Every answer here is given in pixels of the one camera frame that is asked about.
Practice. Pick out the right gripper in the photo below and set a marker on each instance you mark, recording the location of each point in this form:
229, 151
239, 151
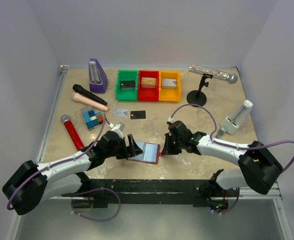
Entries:
168, 150

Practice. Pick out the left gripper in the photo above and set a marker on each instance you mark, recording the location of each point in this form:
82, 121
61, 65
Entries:
131, 150

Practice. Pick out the red leather card holder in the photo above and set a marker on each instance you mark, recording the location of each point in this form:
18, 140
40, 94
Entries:
150, 155

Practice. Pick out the grey credit card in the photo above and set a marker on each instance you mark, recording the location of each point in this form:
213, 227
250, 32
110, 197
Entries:
137, 114

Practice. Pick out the blue credit card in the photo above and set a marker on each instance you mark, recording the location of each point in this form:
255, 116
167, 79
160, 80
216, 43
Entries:
120, 113

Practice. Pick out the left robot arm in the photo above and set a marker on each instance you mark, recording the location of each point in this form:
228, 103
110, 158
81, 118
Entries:
33, 183

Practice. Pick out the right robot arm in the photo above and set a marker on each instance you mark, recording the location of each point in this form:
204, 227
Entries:
257, 169

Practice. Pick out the black card stack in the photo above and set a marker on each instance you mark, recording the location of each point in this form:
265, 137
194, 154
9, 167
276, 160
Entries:
127, 85

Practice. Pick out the silver card stack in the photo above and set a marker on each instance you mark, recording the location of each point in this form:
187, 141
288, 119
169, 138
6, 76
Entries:
169, 83

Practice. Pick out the gold card stack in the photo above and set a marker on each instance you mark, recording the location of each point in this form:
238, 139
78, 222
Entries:
148, 82

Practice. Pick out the blue toy brick block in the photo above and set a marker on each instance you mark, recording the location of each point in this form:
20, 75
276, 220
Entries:
91, 118

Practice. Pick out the yellow plastic bin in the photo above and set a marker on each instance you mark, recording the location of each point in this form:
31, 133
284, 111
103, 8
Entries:
170, 95

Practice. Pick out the red glitter microphone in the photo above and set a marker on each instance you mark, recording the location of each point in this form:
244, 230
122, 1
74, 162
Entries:
66, 120

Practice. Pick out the black microphone stand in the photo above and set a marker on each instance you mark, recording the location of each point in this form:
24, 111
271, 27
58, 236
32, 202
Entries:
197, 96

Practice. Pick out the green plastic bin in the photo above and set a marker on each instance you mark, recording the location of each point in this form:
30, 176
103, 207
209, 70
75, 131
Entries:
124, 74

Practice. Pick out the red plastic bin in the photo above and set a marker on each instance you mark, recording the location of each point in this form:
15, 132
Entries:
148, 94

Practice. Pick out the white metronome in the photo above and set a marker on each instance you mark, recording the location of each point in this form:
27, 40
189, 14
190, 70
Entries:
234, 121

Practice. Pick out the purple metronome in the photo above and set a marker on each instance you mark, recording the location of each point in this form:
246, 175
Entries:
98, 80

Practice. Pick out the pink microphone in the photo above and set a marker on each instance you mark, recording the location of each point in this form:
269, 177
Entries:
79, 98

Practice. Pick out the black microphone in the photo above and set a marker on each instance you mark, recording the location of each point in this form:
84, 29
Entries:
79, 89

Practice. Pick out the silver glitter microphone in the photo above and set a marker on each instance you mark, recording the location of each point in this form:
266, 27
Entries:
216, 74

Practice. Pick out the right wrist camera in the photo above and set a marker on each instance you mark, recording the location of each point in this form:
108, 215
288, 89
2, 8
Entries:
172, 125

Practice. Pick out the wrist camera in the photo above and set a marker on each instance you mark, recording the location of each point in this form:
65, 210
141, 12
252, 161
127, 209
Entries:
172, 125
117, 128

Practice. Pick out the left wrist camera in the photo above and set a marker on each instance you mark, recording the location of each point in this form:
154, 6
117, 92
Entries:
117, 128

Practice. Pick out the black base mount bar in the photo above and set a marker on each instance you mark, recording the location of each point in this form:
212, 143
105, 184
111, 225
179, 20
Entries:
193, 192

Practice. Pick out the aluminium frame rail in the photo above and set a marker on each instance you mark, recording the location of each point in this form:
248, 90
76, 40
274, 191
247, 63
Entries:
45, 139

